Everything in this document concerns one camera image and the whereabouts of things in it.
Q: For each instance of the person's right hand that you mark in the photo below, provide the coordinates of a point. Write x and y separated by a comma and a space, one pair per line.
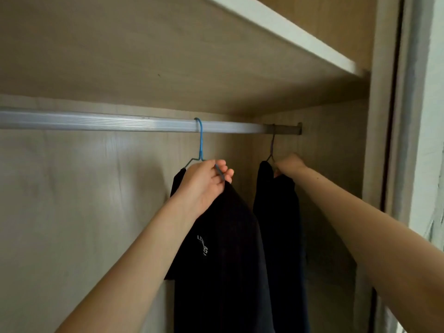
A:
291, 165

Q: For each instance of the person's left hand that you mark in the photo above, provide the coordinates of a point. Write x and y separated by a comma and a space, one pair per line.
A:
201, 187

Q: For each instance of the white wardrobe shelf board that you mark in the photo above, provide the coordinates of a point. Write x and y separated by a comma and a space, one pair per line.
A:
284, 29

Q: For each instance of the person's left forearm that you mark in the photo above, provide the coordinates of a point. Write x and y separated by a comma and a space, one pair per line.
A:
138, 267

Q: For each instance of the white wardrobe with wooden side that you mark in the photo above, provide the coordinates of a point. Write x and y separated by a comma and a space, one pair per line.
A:
69, 204

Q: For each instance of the metal closet rod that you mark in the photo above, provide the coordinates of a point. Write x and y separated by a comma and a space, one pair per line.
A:
104, 122

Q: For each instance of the black Li-Ning t-shirt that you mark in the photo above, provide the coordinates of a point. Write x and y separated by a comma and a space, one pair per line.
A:
225, 267

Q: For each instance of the person's right forearm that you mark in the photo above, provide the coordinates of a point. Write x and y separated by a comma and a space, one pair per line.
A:
381, 232

